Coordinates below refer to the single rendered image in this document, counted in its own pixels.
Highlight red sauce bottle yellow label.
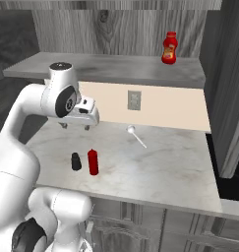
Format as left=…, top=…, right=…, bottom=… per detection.
left=160, top=31, right=178, bottom=66

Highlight black hob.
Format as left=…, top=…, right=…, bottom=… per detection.
left=205, top=132, right=239, bottom=203

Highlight grey wooden wall cabinet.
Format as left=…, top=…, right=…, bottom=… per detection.
left=0, top=0, right=223, bottom=90

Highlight grey open cabinet door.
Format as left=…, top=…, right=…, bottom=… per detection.
left=199, top=0, right=239, bottom=180

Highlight grey wall socket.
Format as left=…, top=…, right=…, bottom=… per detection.
left=127, top=90, right=143, bottom=111

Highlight white ladle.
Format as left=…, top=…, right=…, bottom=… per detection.
left=126, top=124, right=148, bottom=150

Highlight grey base cabinets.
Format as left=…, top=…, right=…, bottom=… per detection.
left=79, top=196, right=239, bottom=252

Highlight red ketchup bottle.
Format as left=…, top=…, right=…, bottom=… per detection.
left=87, top=148, right=100, bottom=176

